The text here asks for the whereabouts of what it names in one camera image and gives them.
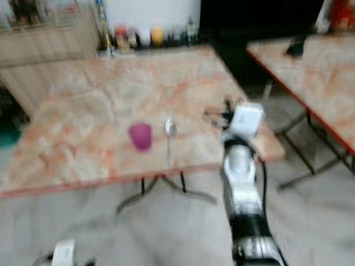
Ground white egg figurine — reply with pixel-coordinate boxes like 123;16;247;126
138;27;151;47

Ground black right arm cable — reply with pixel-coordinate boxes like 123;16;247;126
257;154;271;218

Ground light wooden cabinet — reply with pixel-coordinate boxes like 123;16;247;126
0;7;107;118

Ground yellow egg figurine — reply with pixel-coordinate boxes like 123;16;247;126
150;26;165;47

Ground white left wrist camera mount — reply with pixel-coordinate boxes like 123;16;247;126
52;239;76;266

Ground black metal table legs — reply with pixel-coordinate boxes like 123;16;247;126
116;172;218;214

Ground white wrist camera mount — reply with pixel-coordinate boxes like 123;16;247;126
52;239;76;266
231;103;266;139

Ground gold and blue trophy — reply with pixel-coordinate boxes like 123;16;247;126
95;0;115;54

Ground black phone stand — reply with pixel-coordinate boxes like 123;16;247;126
285;35;310;57

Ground green fabric bag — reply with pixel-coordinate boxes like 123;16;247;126
0;110;21;149

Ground clear jar with red lid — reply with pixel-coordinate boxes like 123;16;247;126
113;24;130;50

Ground red object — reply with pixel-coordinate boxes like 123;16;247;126
329;0;355;32

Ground silver metal spoon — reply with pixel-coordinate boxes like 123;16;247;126
164;119;178;166

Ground purple plastic cup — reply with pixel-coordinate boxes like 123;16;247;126
128;122;153;152

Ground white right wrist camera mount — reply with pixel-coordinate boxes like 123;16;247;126
231;103;266;139

